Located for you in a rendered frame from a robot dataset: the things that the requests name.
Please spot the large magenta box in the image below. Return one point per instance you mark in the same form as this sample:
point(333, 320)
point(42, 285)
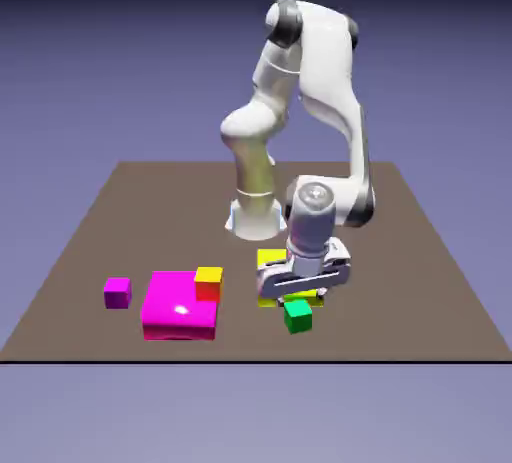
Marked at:
point(178, 307)

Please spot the large yellow box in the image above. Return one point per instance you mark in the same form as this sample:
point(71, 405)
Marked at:
point(268, 257)

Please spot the small purple cube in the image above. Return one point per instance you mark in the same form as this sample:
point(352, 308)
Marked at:
point(117, 293)

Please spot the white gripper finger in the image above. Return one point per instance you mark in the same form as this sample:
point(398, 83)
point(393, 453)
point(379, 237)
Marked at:
point(280, 300)
point(321, 292)

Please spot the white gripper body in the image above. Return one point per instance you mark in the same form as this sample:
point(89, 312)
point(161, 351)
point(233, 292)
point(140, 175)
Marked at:
point(280, 283)

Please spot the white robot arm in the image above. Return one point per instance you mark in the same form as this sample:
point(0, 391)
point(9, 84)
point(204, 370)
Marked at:
point(328, 83)

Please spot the small orange cube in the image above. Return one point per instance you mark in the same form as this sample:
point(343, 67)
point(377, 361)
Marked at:
point(208, 285)

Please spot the small green cube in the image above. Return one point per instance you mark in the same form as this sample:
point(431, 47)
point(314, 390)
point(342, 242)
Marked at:
point(298, 316)

